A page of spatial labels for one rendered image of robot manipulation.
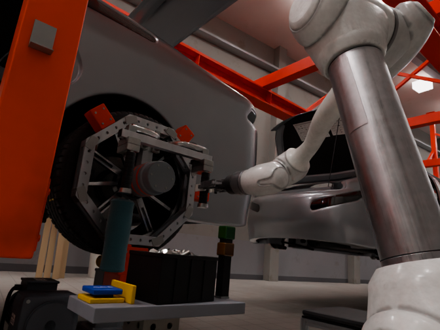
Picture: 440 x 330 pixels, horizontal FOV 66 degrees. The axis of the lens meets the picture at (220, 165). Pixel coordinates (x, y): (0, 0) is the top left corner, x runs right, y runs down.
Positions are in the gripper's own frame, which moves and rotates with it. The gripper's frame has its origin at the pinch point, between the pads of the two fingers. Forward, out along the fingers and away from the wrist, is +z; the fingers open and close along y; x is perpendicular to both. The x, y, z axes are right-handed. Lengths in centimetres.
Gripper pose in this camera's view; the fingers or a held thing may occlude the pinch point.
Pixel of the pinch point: (203, 188)
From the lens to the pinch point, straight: 139.7
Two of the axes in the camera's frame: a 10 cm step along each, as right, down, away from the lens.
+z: -6.5, 1.4, 7.5
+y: 7.6, 2.2, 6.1
